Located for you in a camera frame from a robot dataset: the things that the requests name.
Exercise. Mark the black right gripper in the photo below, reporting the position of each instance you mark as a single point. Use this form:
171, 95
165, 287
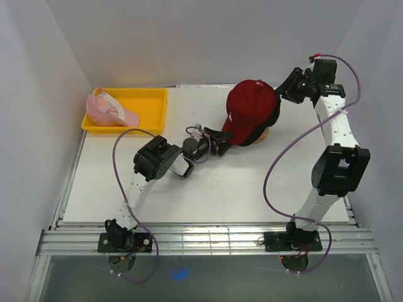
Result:
286, 90

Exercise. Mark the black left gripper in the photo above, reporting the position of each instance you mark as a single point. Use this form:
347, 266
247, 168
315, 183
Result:
216, 138

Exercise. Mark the aluminium frame rail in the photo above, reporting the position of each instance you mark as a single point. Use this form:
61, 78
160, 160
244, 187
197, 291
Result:
199, 240

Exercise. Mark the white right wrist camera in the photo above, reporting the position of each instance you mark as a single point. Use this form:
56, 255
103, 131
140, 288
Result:
312, 59

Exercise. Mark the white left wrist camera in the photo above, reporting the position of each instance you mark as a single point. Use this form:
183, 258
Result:
195, 132

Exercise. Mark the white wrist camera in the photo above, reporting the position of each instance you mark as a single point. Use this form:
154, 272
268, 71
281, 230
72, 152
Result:
312, 59
195, 132

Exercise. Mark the pink cap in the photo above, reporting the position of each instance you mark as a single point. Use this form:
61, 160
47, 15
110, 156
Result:
104, 110

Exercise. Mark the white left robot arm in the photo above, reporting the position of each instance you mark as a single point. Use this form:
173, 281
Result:
150, 164

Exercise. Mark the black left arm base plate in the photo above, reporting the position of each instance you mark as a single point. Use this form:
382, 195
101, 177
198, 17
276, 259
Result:
137, 242

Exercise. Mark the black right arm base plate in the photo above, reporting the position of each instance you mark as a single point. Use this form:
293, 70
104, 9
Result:
282, 242

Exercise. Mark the yellow plastic tray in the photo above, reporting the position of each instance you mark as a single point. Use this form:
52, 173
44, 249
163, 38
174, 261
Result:
149, 104

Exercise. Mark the black NY cap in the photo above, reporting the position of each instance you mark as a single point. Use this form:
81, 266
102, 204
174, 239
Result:
270, 121

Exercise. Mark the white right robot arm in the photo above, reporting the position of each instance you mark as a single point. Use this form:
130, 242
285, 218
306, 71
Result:
340, 167

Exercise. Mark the red cap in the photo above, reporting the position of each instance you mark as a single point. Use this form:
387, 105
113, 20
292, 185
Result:
248, 104

